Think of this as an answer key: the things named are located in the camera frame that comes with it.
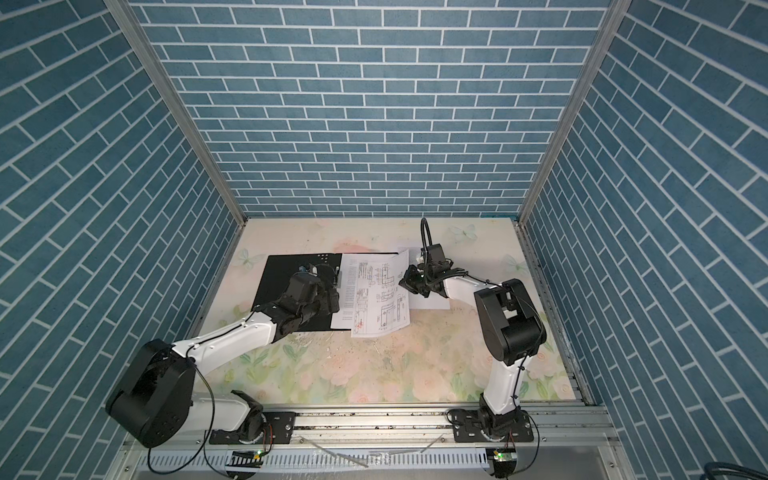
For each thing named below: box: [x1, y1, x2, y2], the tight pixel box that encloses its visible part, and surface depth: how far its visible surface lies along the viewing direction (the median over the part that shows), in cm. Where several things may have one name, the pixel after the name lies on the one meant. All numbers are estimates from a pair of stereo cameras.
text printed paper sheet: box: [331, 252, 398, 330], surface depth 104 cm
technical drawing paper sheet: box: [351, 249, 411, 338], surface depth 98 cm
